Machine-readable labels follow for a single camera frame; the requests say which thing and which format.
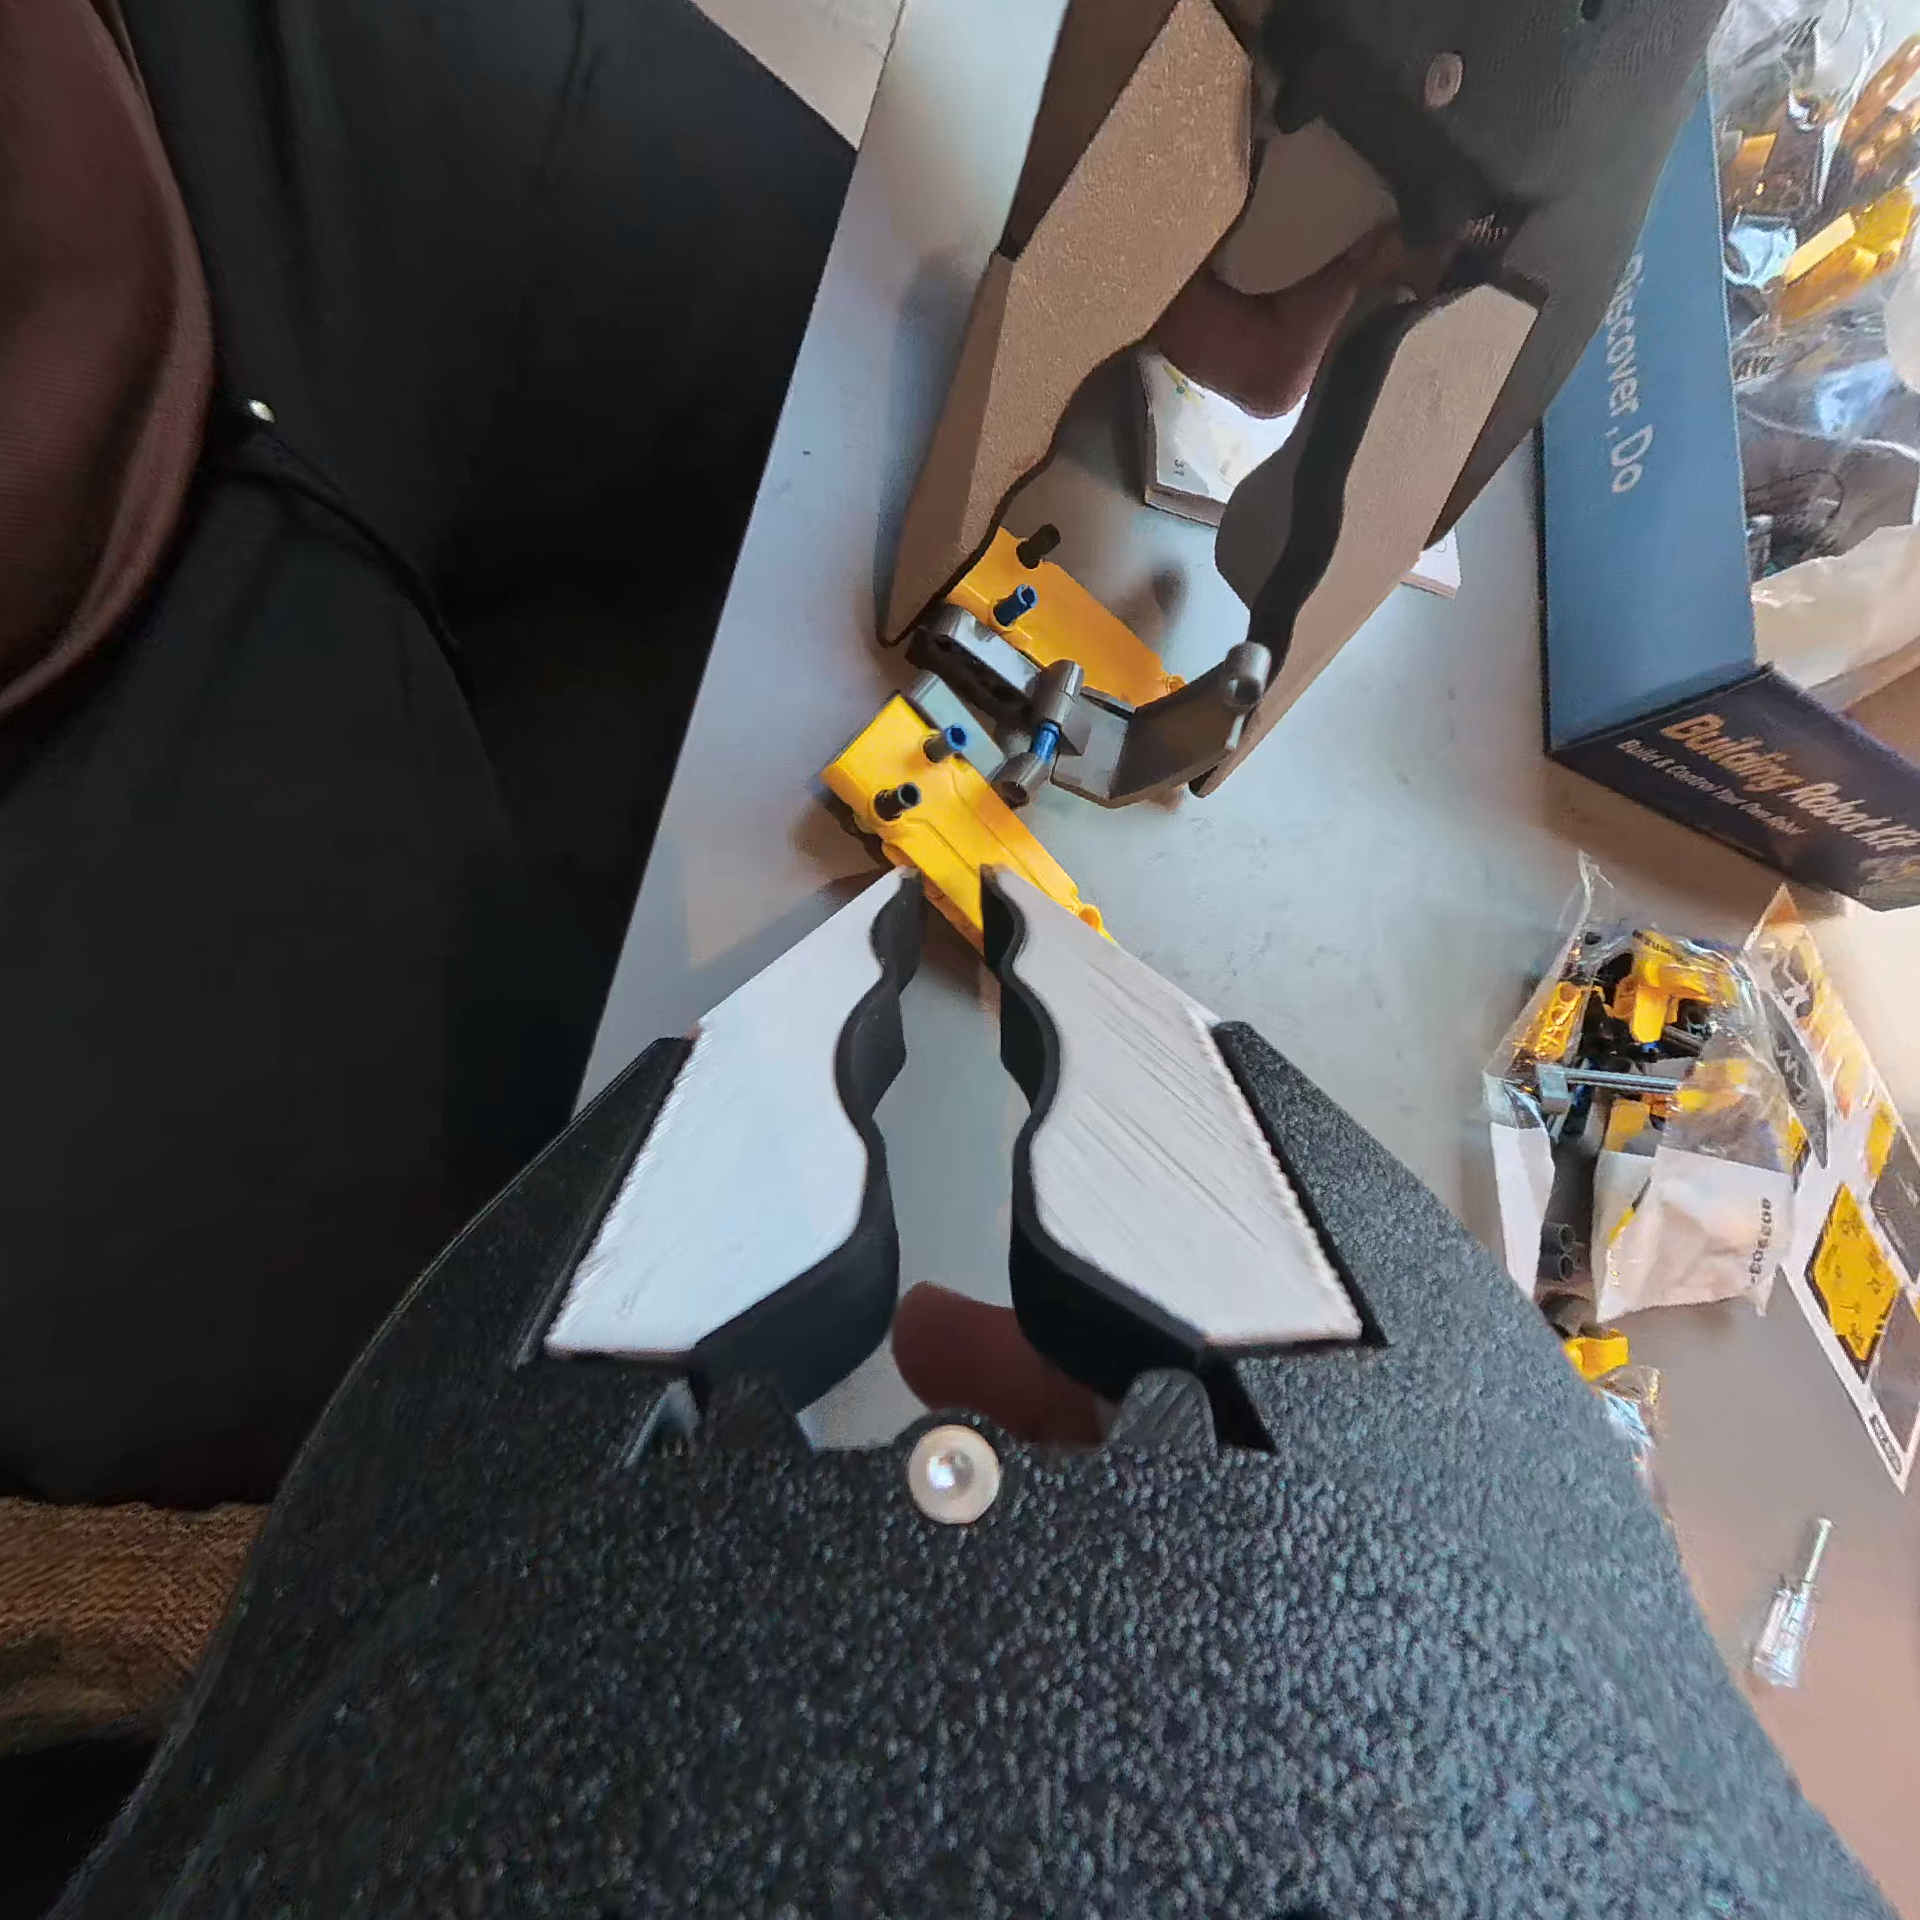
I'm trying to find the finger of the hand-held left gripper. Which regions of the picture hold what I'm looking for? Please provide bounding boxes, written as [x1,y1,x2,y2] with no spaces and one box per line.
[874,0,1259,649]
[1189,281,1548,798]

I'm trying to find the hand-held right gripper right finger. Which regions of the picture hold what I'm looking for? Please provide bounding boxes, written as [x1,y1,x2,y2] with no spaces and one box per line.
[979,866,1367,1454]

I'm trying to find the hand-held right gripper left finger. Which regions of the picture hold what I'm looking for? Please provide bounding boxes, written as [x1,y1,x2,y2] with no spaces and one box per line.
[545,866,928,1409]

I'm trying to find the yellow panel with curved grey panel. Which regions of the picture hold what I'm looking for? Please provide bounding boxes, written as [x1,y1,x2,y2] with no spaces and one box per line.
[904,521,1280,811]

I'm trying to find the yellow panel with grey beam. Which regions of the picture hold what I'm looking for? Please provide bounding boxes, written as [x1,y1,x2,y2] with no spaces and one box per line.
[817,673,1116,962]

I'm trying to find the grey desk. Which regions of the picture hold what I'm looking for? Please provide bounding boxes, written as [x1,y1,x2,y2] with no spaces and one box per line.
[577,0,1920,1863]

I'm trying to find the person's left hand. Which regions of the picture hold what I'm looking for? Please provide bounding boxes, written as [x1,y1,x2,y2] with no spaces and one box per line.
[1162,270,1415,425]

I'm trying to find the open instruction booklet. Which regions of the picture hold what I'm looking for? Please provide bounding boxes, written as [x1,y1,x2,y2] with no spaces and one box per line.
[1131,349,1465,601]

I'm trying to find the blue cardboard kit box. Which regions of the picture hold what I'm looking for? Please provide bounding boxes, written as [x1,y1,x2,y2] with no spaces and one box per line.
[1537,89,1920,915]

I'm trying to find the large clear bag of parts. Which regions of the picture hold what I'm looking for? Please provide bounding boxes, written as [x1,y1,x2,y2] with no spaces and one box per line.
[1709,0,1920,579]

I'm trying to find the small clear bag yellow parts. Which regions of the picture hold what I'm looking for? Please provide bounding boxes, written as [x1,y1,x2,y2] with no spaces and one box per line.
[1481,855,1801,1321]

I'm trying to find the crumpled clear plastic bag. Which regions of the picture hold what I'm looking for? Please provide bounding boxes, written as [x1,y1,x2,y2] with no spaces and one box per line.
[1752,526,1920,695]

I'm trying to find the person's black trousers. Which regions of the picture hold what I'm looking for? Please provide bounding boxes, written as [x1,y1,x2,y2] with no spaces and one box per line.
[0,0,857,1509]

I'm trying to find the sticker sheet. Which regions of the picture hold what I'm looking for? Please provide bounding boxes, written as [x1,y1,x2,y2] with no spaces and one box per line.
[1747,885,1920,1479]

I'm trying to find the clear handled screwdriver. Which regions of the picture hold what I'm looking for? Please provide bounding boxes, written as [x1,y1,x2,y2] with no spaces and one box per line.
[1747,1519,1841,1689]

